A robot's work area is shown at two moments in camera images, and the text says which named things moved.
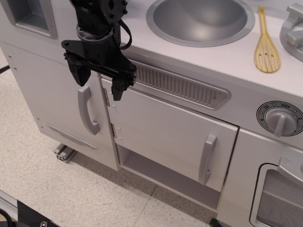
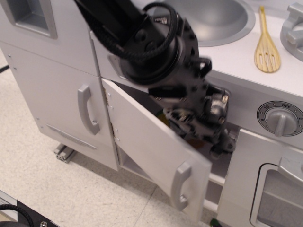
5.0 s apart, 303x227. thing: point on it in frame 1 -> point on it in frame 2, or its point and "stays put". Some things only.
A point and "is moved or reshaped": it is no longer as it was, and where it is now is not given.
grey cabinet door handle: (204, 170) -> (179, 199)
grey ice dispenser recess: (35, 15) stays put
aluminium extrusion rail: (64, 152) stays put
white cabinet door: (170, 133) is moved or reshaped
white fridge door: (74, 116) stays put
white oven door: (278, 199) stays put
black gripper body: (105, 56) -> (197, 108)
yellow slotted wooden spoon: (267, 58) stays put
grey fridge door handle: (84, 92) stays put
